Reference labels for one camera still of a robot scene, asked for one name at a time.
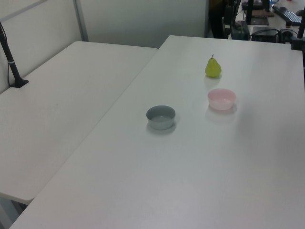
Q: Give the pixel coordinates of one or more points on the green and black device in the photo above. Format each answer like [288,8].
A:
[241,29]

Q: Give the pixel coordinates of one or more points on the black camera pole with base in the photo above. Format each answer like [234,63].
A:
[12,66]

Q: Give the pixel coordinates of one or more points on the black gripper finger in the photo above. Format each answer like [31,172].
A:
[230,29]
[226,31]

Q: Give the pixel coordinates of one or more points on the grey plastic bowl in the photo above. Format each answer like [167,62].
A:
[160,124]

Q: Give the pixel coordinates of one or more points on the pink plastic bowl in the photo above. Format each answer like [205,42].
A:
[220,103]

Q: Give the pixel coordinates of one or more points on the grey metal partition post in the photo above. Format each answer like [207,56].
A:
[82,23]

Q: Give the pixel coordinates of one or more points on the black computer keyboard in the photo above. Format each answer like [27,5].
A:
[288,13]

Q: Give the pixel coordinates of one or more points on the black box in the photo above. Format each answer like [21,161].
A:
[264,33]

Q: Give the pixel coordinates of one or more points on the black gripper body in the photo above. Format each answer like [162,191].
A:
[228,15]

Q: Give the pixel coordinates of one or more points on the black clamped camera pole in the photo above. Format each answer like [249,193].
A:
[300,31]

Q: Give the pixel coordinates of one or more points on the green pear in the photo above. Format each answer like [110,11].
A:
[212,69]

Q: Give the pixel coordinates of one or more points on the black monitor stand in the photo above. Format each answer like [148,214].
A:
[250,12]

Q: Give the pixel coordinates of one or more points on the white side table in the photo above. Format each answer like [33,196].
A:
[59,107]

